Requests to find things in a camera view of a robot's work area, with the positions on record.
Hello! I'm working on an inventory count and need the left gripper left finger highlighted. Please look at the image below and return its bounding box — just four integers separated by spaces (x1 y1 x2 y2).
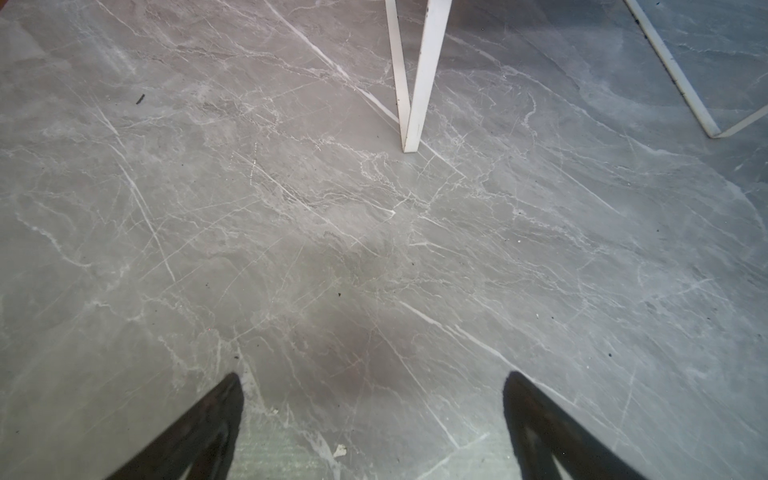
109 372 244 479

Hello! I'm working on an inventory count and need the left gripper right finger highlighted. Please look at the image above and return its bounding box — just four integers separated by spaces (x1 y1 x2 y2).
503 371 644 479

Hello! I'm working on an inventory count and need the white two-tier shelf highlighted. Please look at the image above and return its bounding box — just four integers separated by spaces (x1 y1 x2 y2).
385 0 767 153

